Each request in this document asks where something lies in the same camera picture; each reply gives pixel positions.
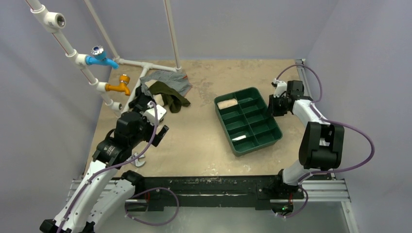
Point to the adjustable wrench red handle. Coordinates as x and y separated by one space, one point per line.
138 161

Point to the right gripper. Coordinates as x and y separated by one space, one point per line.
275 107

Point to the dark green underwear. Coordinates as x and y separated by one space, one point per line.
170 96

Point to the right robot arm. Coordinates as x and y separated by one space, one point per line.
321 147

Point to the beige underwear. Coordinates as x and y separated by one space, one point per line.
227 103

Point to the green compartment tray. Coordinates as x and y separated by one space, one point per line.
247 126

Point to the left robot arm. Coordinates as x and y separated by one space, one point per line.
88 207

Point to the blue tap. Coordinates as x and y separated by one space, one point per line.
99 57

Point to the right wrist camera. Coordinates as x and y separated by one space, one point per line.
280 88

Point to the striped grey underwear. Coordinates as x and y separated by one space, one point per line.
177 81

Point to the orange tap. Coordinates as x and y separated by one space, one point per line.
122 87

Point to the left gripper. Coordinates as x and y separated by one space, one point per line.
151 127

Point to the white PVC pipe frame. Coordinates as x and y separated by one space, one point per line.
54 22

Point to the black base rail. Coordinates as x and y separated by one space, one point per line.
261 192

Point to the black underwear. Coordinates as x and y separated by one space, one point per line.
140 102

